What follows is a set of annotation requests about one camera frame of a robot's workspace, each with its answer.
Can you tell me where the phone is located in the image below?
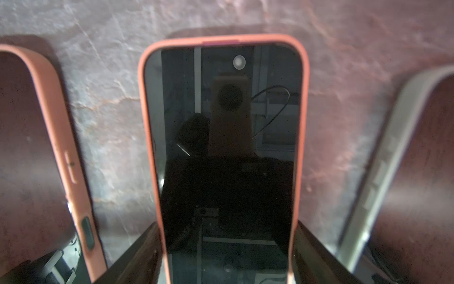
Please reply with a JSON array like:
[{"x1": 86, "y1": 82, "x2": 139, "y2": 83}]
[
  {"x1": 1, "y1": 44, "x2": 106, "y2": 284},
  {"x1": 336, "y1": 64, "x2": 454, "y2": 284},
  {"x1": 138, "y1": 34, "x2": 310, "y2": 284}
]

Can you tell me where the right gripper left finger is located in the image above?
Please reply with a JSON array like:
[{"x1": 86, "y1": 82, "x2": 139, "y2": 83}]
[{"x1": 96, "y1": 222, "x2": 163, "y2": 284}]

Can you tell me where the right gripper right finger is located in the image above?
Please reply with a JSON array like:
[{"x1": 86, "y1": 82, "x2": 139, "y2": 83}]
[{"x1": 293, "y1": 221, "x2": 361, "y2": 284}]

